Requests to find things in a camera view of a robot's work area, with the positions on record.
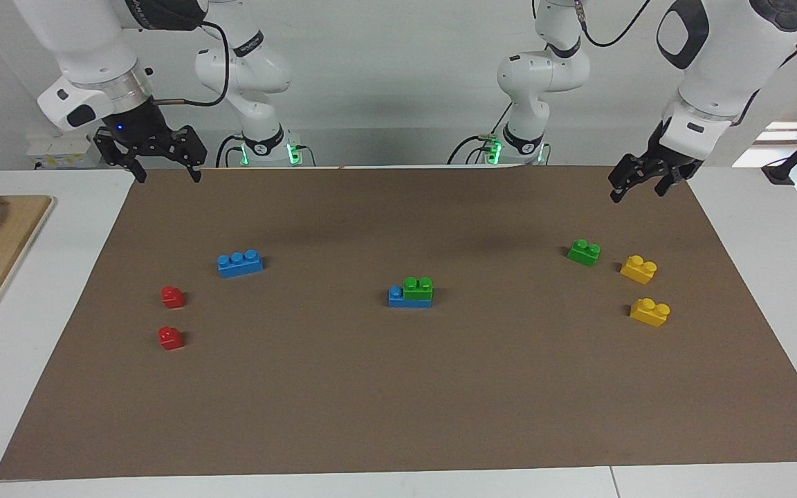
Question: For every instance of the red one-stud brick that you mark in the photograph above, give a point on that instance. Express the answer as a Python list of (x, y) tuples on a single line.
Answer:
[(173, 298), (171, 339)]

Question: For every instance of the green two-stud brick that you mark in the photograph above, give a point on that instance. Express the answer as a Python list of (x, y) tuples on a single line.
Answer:
[(418, 290), (583, 254)]

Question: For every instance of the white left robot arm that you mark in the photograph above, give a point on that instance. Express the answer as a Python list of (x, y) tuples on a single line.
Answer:
[(724, 62)]

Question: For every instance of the brown table mat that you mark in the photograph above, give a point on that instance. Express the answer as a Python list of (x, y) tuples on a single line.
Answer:
[(398, 387)]

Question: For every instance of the blue three-stud brick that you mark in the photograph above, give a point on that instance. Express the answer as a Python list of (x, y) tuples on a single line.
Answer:
[(239, 266), (396, 297)]

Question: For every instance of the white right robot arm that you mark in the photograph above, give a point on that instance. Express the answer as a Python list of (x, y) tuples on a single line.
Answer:
[(87, 41)]

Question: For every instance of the yellow two-stud brick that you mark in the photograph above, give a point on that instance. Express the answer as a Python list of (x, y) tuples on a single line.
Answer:
[(638, 271), (649, 313)]

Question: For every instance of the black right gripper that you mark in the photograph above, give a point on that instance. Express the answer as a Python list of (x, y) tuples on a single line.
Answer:
[(146, 138)]

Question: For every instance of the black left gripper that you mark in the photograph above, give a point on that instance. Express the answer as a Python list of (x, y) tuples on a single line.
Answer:
[(668, 155)]

